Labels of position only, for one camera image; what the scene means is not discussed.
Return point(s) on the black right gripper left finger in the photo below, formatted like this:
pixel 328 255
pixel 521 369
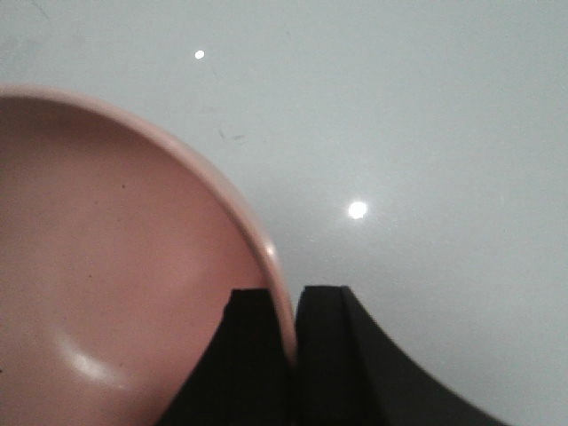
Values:
pixel 243 378

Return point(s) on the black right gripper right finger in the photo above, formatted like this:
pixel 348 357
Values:
pixel 350 372

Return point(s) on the pink bowl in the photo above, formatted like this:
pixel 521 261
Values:
pixel 120 247

